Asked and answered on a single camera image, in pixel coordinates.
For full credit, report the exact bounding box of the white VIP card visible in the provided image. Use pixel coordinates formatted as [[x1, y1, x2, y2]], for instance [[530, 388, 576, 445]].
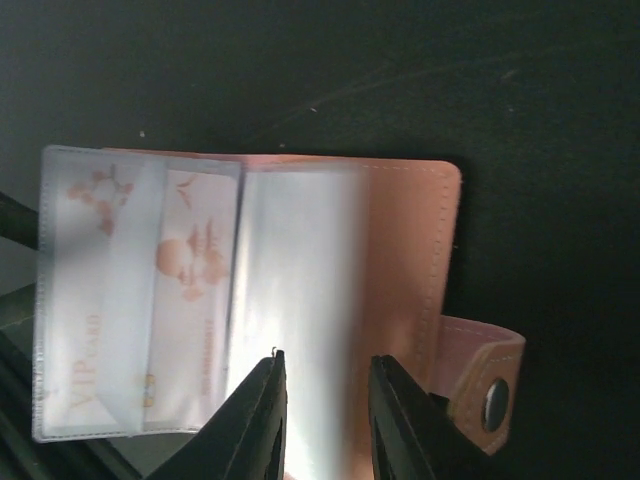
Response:
[[34, 156, 240, 440]]

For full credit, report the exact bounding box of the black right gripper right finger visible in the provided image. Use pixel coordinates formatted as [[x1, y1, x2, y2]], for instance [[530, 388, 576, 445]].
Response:
[[368, 355, 493, 480]]

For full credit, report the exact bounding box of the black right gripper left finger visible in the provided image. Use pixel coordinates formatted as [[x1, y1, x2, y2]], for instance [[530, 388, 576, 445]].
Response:
[[177, 350, 287, 479]]

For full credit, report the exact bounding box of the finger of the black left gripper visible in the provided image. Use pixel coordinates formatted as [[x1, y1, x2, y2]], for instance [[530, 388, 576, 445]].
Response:
[[0, 192, 39, 250]]

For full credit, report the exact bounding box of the pink leather card holder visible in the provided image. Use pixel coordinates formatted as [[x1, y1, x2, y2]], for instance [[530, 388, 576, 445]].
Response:
[[32, 146, 525, 479]]

